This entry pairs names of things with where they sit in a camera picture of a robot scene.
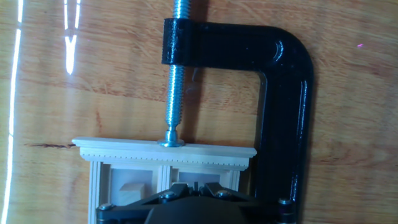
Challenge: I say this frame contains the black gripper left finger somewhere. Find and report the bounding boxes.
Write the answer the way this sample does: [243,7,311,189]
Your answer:
[133,182,197,206]

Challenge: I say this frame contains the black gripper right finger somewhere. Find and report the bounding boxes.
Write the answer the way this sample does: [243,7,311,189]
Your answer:
[197,182,252,205]

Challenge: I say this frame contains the miniature wooden sliding window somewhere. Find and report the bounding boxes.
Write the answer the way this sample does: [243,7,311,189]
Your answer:
[71,136,258,224]

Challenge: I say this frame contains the small wooden cube on pane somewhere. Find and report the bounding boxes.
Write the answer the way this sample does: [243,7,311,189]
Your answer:
[119,182,147,206]

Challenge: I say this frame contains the black C-clamp with steel screw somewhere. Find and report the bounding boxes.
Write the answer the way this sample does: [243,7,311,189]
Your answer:
[157,0,315,224]

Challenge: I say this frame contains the orange-brown wooden board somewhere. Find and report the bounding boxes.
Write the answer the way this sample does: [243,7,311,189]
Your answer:
[0,0,398,224]

